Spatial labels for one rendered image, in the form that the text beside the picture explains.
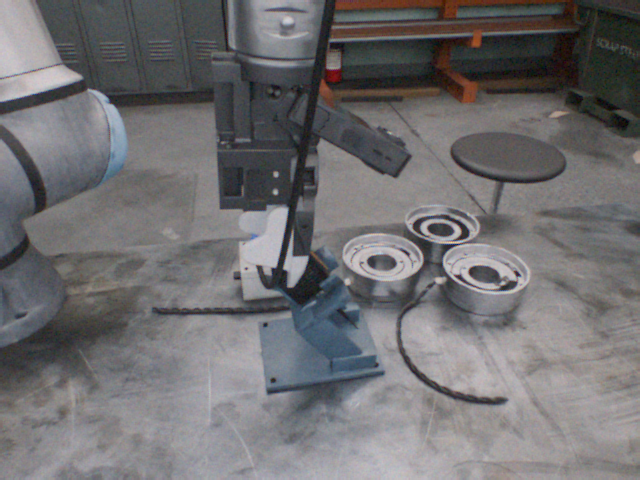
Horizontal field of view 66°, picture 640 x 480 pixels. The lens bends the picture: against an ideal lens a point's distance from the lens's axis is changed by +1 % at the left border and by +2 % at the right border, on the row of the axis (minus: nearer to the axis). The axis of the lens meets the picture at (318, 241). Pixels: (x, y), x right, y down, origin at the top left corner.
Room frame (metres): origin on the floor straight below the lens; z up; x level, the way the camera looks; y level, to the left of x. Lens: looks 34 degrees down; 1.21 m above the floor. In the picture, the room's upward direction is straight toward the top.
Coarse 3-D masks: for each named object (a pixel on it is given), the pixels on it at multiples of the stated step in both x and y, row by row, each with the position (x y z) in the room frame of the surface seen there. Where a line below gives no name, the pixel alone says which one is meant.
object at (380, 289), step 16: (352, 240) 0.55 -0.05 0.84; (368, 240) 0.57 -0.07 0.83; (384, 240) 0.57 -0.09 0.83; (400, 240) 0.56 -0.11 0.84; (352, 256) 0.54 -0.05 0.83; (368, 256) 0.53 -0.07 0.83; (384, 256) 0.54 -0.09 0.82; (416, 256) 0.53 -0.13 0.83; (352, 272) 0.49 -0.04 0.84; (368, 272) 0.50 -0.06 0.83; (384, 272) 0.50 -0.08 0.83; (416, 272) 0.48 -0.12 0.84; (352, 288) 0.50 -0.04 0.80; (368, 288) 0.47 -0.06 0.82; (384, 288) 0.47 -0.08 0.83; (400, 288) 0.47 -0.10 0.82
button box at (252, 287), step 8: (240, 248) 0.53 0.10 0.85; (240, 256) 0.51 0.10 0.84; (240, 264) 0.49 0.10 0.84; (248, 264) 0.49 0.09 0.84; (240, 272) 0.51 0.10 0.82; (248, 272) 0.48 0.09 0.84; (256, 272) 0.48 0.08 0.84; (264, 272) 0.48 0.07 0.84; (248, 280) 0.48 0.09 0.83; (256, 280) 0.48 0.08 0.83; (248, 288) 0.48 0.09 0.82; (256, 288) 0.48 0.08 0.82; (264, 288) 0.48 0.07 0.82; (248, 296) 0.48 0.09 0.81; (256, 296) 0.48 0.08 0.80; (264, 296) 0.48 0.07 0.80; (272, 296) 0.48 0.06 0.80; (280, 296) 0.48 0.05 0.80
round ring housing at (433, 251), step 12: (408, 216) 0.62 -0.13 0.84; (420, 216) 0.64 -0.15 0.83; (456, 216) 0.64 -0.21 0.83; (468, 216) 0.62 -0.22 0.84; (408, 228) 0.59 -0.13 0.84; (420, 228) 0.60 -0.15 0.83; (432, 228) 0.62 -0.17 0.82; (444, 228) 0.62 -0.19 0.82; (456, 228) 0.60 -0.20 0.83; (468, 228) 0.60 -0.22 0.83; (420, 240) 0.56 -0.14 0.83; (432, 240) 0.55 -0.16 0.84; (468, 240) 0.56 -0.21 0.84; (432, 252) 0.55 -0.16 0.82; (444, 252) 0.55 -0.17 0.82
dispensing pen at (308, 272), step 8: (312, 256) 0.39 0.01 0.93; (312, 264) 0.38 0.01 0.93; (320, 264) 0.39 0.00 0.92; (272, 272) 0.38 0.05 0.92; (304, 272) 0.38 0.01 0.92; (312, 272) 0.38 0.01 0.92; (320, 272) 0.38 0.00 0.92; (328, 272) 0.39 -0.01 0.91; (280, 280) 0.37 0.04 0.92; (304, 280) 0.38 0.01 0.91; (312, 280) 0.38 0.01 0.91; (320, 280) 0.38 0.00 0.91; (288, 288) 0.38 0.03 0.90; (296, 288) 0.38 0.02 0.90; (304, 288) 0.38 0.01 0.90; (312, 288) 0.38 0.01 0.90; (320, 288) 0.38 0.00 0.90; (296, 296) 0.38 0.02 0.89; (304, 296) 0.38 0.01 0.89; (312, 296) 0.38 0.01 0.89; (344, 312) 0.40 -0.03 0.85
